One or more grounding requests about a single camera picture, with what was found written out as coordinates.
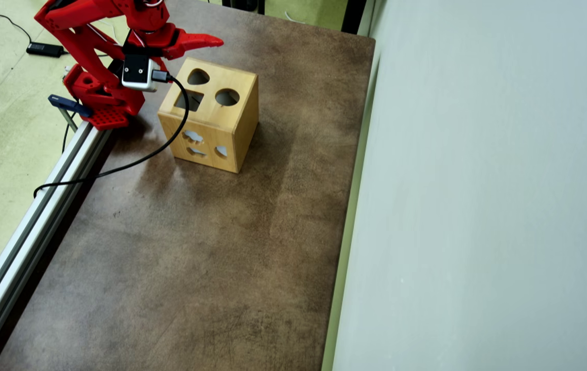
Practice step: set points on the blue clamp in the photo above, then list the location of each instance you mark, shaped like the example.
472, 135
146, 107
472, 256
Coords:
69, 104

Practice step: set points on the black vertical post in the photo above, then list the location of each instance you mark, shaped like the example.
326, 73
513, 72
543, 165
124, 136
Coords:
354, 15

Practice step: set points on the wooden shape sorter box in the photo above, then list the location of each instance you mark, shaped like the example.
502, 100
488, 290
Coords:
221, 121

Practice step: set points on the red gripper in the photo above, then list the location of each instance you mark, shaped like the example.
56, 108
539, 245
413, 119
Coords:
176, 40

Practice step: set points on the aluminium profile rail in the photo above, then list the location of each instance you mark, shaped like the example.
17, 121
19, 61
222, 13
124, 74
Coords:
20, 242

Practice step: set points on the red robot arm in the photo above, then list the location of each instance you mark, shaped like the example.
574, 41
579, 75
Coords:
77, 46

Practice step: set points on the black furniture base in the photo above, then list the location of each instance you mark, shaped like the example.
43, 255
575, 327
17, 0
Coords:
243, 5

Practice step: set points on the black power adapter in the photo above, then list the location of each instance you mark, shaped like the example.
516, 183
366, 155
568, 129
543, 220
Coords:
45, 49

